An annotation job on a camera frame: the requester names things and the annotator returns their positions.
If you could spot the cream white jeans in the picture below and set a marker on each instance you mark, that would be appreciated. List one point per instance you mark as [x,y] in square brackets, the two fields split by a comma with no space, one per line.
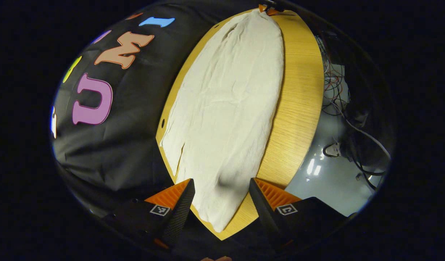
[226,108]

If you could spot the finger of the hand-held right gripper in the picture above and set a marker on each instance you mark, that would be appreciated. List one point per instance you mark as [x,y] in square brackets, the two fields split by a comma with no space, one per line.
[273,6]

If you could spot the black backdrop cloth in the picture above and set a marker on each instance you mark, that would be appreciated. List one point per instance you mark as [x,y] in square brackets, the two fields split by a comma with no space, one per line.
[135,127]

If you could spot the white box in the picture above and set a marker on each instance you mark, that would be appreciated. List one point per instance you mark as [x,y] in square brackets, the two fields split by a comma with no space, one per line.
[340,90]

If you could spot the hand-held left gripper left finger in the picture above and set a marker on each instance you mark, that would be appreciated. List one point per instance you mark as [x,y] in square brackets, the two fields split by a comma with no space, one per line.
[181,210]

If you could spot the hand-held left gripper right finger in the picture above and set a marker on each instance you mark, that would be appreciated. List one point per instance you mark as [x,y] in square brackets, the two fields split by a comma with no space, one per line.
[262,210]

